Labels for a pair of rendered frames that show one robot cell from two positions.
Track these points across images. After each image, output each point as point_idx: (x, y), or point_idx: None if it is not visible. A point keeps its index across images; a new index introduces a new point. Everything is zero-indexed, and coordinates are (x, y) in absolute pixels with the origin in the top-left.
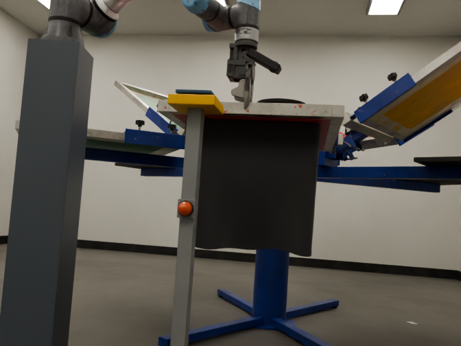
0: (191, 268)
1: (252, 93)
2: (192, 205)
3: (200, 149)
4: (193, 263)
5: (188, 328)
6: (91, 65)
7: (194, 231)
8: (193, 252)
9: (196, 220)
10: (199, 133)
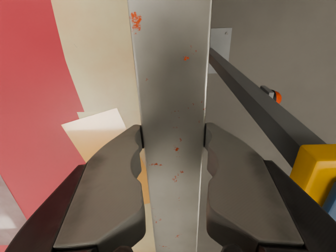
0: (236, 72)
1: (120, 172)
2: (275, 92)
3: (293, 126)
4: (231, 74)
5: (221, 61)
6: None
7: (247, 83)
8: (239, 76)
9: (245, 87)
10: (322, 140)
